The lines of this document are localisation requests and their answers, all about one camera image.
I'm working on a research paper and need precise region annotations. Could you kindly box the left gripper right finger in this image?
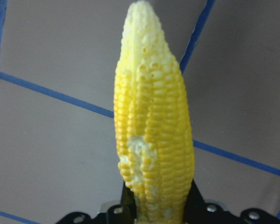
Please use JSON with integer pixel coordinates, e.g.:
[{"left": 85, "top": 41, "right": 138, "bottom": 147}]
[{"left": 183, "top": 180, "right": 204, "bottom": 221}]

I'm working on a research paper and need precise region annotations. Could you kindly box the yellow corn cob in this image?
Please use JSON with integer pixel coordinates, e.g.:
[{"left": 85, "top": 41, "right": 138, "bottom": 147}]
[{"left": 113, "top": 0, "right": 195, "bottom": 224}]

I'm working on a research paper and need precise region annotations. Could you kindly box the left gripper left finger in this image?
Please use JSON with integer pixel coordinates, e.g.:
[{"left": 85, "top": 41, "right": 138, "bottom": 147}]
[{"left": 120, "top": 182, "right": 137, "bottom": 220}]

